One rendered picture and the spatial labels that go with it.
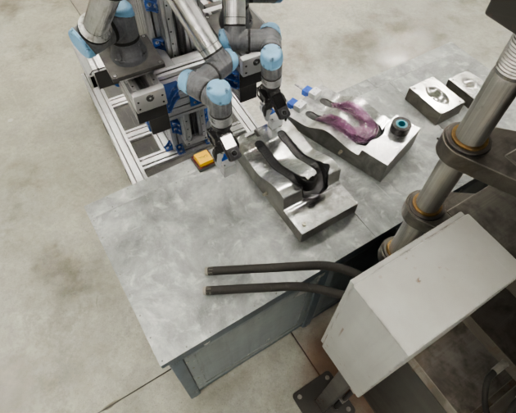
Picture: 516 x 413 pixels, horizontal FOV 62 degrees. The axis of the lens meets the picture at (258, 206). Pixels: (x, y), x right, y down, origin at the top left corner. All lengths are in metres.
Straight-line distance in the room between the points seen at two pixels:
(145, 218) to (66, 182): 1.34
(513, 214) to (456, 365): 0.56
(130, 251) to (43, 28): 2.92
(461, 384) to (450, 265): 0.75
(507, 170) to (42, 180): 2.63
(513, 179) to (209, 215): 1.06
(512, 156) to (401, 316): 0.40
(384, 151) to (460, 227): 0.89
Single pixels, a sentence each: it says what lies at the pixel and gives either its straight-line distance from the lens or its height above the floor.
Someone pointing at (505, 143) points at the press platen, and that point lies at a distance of 1.02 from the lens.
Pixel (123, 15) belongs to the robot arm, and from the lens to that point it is 1.80.
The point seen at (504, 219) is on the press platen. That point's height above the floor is 1.29.
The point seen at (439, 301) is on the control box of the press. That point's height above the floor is 1.47.
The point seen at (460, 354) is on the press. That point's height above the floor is 0.78.
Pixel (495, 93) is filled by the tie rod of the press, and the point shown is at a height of 1.68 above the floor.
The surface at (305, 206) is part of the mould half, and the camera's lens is 1.60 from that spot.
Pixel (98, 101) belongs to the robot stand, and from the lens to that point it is 3.04.
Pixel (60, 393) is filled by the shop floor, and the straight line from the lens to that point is 2.40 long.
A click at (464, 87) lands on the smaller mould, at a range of 2.26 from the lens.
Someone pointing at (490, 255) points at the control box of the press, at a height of 1.47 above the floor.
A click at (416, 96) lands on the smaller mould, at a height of 0.86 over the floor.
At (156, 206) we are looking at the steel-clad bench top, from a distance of 1.70.
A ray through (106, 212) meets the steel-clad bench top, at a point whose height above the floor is 0.80.
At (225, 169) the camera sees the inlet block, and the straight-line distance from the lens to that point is 1.57.
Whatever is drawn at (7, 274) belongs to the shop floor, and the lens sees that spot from 2.75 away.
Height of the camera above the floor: 2.19
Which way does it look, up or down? 57 degrees down
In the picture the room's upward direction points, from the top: 2 degrees clockwise
